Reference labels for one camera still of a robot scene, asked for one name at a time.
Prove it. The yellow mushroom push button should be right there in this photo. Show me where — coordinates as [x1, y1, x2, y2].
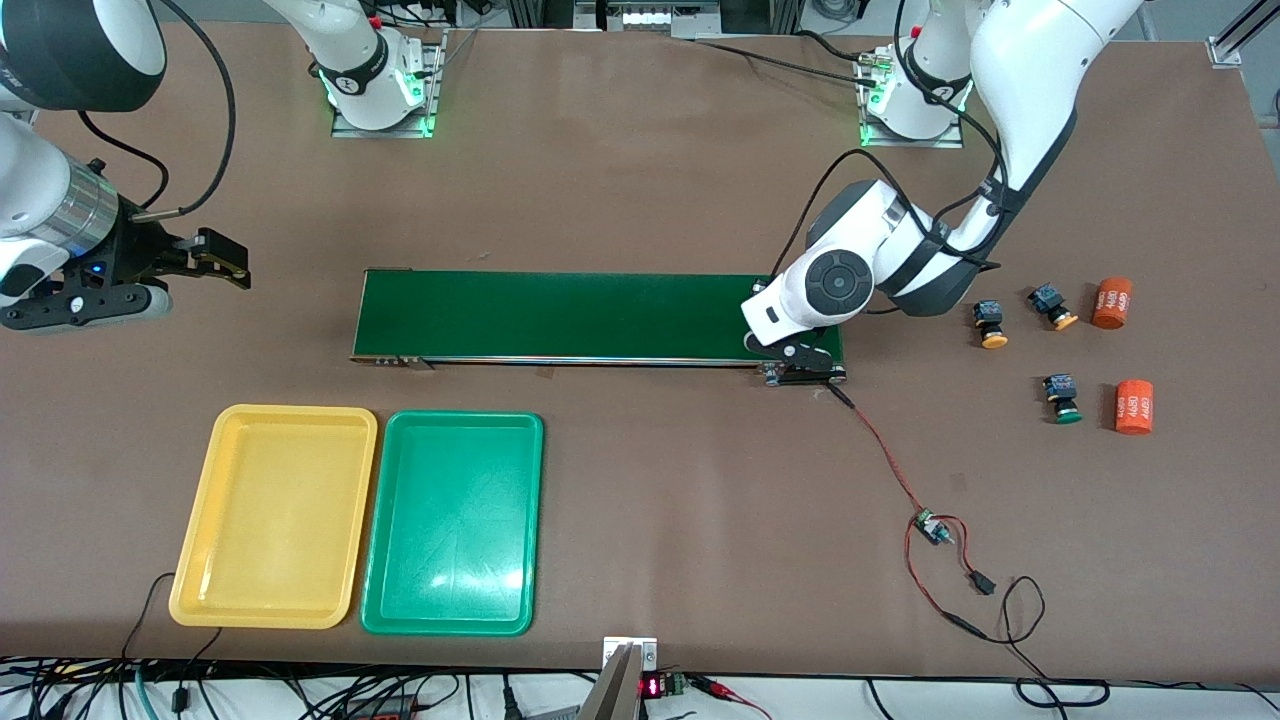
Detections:
[973, 299, 1010, 350]
[1027, 283, 1080, 332]

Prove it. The green mushroom push button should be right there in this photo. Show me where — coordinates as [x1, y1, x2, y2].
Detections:
[1043, 374, 1084, 425]

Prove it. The orange cylindrical battery cell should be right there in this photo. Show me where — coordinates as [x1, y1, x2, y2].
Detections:
[1089, 277, 1134, 330]
[1114, 379, 1155, 436]

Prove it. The green conveyor belt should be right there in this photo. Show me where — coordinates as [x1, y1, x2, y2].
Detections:
[350, 268, 849, 387]

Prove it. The yellow plastic tray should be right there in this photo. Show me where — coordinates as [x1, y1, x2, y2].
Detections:
[168, 404, 379, 631]

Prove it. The small metal mounting plate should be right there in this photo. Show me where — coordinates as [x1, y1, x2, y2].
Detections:
[603, 636, 659, 673]

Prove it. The grey box with white sockets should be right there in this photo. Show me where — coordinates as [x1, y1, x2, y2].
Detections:
[598, 0, 723, 33]

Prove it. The red clip lead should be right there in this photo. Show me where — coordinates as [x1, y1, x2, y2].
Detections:
[688, 676, 773, 720]

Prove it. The green plastic tray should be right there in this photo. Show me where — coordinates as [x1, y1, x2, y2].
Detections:
[360, 410, 545, 637]

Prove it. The aluminium corner profile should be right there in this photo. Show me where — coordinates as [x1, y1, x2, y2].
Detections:
[1205, 0, 1280, 67]

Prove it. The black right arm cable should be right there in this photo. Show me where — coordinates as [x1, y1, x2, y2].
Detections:
[128, 0, 238, 221]

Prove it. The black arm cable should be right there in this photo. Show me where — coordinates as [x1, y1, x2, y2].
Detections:
[128, 0, 238, 221]
[770, 0, 1006, 291]

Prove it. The red black conveyor wire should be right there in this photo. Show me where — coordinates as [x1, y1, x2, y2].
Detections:
[822, 383, 931, 521]

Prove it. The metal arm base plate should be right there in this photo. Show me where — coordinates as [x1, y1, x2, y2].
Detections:
[857, 48, 967, 150]
[330, 28, 448, 140]

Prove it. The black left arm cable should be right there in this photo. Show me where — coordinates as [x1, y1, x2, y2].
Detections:
[770, 0, 1006, 291]

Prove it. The black base cable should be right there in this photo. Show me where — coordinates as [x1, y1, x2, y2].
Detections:
[693, 36, 885, 91]

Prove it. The red wire with black plug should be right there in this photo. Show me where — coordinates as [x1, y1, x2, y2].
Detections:
[905, 514, 999, 642]

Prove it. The thin black looped cable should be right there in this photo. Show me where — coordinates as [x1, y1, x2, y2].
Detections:
[985, 575, 1113, 709]

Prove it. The grey metal post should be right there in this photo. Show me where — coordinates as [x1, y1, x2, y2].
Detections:
[576, 644, 647, 720]

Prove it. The black cable with plug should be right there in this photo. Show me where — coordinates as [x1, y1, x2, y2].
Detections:
[170, 627, 224, 715]

